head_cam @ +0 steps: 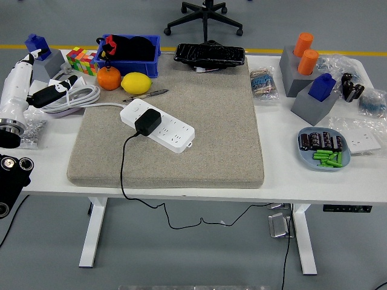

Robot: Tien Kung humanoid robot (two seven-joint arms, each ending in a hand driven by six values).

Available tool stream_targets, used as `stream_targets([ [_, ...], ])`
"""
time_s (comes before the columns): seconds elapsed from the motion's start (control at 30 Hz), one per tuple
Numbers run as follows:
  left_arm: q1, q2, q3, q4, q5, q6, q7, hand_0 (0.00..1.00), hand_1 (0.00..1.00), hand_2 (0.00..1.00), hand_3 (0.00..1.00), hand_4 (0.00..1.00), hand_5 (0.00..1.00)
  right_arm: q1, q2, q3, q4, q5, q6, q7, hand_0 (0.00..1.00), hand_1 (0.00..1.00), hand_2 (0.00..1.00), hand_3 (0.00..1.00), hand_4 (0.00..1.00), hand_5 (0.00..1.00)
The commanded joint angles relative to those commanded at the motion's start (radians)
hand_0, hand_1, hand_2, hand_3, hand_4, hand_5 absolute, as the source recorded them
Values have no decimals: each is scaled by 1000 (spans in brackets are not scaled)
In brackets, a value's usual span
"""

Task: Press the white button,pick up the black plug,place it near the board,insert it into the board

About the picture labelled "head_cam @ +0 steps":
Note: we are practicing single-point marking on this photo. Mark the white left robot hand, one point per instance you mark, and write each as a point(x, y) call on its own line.
point(15, 87)

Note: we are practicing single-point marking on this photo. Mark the black plug adapter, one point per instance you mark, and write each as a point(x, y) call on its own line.
point(148, 121)

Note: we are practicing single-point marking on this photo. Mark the white power strip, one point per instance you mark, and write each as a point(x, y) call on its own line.
point(175, 133)

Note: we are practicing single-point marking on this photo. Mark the clear bag of screws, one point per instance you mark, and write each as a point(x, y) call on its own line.
point(33, 130)

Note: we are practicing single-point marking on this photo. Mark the blue bottle-shaped block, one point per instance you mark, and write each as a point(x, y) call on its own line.
point(321, 87)
point(34, 42)

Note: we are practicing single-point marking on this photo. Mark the white card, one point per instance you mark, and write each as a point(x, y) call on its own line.
point(80, 82)

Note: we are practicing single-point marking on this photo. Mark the colourful puzzle cube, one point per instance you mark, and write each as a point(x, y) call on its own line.
point(81, 60)

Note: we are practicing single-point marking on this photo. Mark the orange fruit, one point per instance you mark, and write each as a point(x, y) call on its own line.
point(109, 79)

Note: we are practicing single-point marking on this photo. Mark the yellow lemon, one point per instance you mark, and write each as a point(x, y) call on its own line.
point(136, 83)

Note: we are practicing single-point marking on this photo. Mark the blue plastic bin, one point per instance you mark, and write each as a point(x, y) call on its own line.
point(136, 66)

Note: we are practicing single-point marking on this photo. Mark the black round cloth pouch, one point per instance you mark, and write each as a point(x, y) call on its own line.
point(139, 48)

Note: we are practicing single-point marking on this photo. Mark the black silver pen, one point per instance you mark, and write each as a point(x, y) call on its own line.
point(154, 93)

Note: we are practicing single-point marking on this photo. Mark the white table leg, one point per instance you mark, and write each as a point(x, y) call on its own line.
point(305, 241)
point(92, 235)

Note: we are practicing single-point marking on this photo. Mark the small white connector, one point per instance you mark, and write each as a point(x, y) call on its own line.
point(201, 69)

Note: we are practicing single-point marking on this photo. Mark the black glossy tray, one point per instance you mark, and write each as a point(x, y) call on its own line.
point(208, 56)

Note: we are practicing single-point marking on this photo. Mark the grey-brown mat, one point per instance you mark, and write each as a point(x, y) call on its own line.
point(211, 136)

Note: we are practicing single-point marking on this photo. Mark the black office chair base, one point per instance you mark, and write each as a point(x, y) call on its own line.
point(205, 18)

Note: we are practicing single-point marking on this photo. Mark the clear bag of resistors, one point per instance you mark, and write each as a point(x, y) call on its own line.
point(263, 86)

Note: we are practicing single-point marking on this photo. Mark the grey two-hole block holder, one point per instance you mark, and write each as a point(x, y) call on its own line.
point(290, 75)

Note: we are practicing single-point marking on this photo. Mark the small silver floor plate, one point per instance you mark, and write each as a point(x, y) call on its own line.
point(277, 206)

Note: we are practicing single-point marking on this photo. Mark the orange cylinder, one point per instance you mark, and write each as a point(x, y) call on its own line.
point(303, 43)
point(307, 62)

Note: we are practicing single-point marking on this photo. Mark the dark brown capacitor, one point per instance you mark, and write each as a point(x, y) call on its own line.
point(326, 139)
point(337, 142)
point(304, 141)
point(315, 140)

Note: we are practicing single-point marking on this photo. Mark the silver metal floor box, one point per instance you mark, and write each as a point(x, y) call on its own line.
point(279, 225)

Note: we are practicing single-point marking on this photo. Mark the blue-grey plate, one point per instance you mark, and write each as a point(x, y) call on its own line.
point(305, 158)

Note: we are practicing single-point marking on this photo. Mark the green cylinder cell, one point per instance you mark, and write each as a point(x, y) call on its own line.
point(320, 155)
point(323, 151)
point(334, 164)
point(332, 157)
point(339, 158)

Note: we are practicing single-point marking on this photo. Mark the clear bag blue parts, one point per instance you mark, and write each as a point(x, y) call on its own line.
point(332, 65)

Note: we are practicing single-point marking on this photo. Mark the clear crinkled plastic bag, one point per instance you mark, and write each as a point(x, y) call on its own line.
point(341, 124)

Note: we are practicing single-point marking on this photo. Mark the black capacitor cluster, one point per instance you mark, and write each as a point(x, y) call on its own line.
point(352, 87)

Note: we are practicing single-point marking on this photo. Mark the black table control panel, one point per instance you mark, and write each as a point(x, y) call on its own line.
point(347, 208)

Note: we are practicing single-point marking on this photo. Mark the small bag blue resistors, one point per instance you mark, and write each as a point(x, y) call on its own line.
point(373, 104)

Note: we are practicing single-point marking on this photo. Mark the white wall socket panel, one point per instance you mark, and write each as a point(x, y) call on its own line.
point(362, 141)

